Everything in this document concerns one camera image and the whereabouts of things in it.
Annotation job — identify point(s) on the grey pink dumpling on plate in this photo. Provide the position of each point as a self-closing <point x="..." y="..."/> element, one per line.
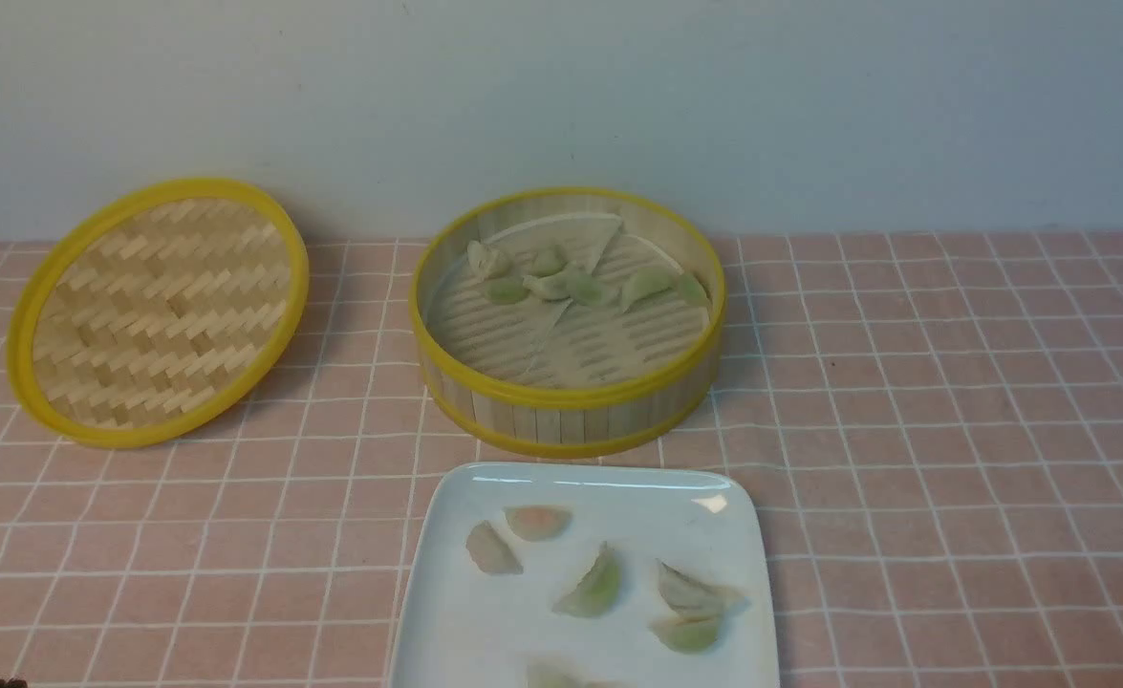
<point x="490" y="552"/>

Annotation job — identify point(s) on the green dumpling plate centre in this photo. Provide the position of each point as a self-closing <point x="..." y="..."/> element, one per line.
<point x="597" y="591"/>

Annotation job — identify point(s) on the yellow rimmed bamboo steamer basket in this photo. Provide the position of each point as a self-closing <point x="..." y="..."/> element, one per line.
<point x="570" y="423"/>

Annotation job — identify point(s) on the green dumpling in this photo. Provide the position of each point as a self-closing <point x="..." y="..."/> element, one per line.
<point x="505" y="291"/>
<point x="688" y="287"/>
<point x="547" y="262"/>
<point x="644" y="283"/>
<point x="588" y="291"/>

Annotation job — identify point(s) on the green dumpling plate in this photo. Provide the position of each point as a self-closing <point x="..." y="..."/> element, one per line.
<point x="688" y="636"/>
<point x="597" y="591"/>

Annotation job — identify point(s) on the pink checkered tablecloth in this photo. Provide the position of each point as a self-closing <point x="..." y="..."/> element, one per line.
<point x="931" y="430"/>

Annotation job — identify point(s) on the pale dumpling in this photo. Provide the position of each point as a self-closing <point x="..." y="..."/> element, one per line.
<point x="553" y="287"/>
<point x="486" y="262"/>

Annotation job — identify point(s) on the pale dumpling plate right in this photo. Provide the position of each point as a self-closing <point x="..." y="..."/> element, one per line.
<point x="691" y="598"/>

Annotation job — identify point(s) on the yellow rimmed bamboo steamer lid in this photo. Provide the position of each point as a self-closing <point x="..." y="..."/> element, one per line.
<point x="158" y="313"/>

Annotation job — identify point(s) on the green dumpling plate lower right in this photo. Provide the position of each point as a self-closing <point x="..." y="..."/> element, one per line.
<point x="688" y="636"/>

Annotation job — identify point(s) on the white square plate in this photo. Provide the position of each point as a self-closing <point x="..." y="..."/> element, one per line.
<point x="463" y="628"/>

